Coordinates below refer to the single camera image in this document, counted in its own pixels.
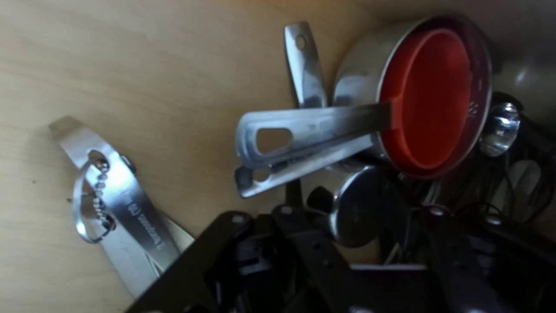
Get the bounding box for large metal cup red insert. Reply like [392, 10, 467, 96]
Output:
[234, 14, 490, 177]

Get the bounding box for small metal measuring cup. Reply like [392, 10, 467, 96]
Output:
[234, 136, 403, 247]

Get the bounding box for metal measuring spoons on ring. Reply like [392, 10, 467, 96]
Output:
[48, 116, 194, 299]

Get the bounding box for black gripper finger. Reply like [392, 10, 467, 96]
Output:
[283, 179, 304, 216]

